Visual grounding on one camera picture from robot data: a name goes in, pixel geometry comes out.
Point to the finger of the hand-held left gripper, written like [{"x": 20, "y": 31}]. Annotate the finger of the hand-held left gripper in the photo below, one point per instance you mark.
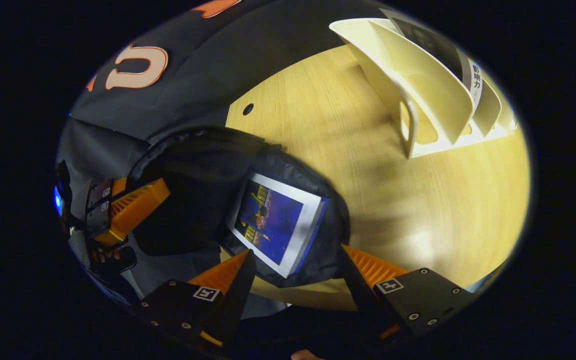
[
  {"x": 128, "y": 210},
  {"x": 100, "y": 192}
]

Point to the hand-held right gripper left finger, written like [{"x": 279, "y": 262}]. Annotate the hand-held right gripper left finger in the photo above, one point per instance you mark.
[{"x": 238, "y": 295}]

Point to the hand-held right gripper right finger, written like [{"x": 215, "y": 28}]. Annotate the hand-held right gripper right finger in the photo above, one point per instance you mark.
[{"x": 358, "y": 285}]

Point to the black schoolbag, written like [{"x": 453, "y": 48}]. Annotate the black schoolbag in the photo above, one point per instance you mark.
[{"x": 193, "y": 175}]

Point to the blue cover book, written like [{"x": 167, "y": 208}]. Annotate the blue cover book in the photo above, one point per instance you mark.
[{"x": 273, "y": 220}]

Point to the white bookshelf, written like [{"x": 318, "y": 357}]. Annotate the white bookshelf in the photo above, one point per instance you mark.
[{"x": 418, "y": 75}]

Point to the white book black spine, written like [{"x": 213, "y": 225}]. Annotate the white book black spine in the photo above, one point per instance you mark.
[{"x": 438, "y": 45}]

